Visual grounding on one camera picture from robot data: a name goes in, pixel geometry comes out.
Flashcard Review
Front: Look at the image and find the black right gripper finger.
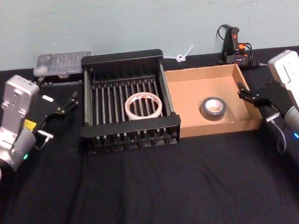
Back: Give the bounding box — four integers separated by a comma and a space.
237, 89, 270, 109
238, 80, 263, 100

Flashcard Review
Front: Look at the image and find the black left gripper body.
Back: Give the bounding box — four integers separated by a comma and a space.
20, 93, 67, 133

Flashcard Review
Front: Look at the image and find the shallow brown cardboard tray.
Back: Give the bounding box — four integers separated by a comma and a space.
164, 62, 265, 140

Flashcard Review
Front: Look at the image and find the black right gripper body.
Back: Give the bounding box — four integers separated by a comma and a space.
256, 79, 293, 120

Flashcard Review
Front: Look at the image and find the clear plastic case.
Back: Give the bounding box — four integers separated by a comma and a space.
31, 50, 93, 77

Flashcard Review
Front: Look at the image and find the plain pale wall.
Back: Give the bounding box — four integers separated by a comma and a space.
0, 0, 299, 73

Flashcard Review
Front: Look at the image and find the white tape roll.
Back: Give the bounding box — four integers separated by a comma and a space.
123, 91, 163, 122

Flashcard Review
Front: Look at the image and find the black table cloth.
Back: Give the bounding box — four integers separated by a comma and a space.
0, 46, 299, 224

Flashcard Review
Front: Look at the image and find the black rack with steel bars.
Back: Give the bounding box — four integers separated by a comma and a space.
75, 47, 184, 157

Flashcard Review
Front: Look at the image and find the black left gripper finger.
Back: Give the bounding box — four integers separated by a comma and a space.
33, 76, 48, 97
57, 90, 81, 118

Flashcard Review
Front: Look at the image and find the black corded tool red switch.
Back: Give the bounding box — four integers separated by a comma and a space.
215, 21, 268, 71

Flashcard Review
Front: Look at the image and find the silver tape roll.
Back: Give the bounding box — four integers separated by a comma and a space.
198, 95, 228, 123

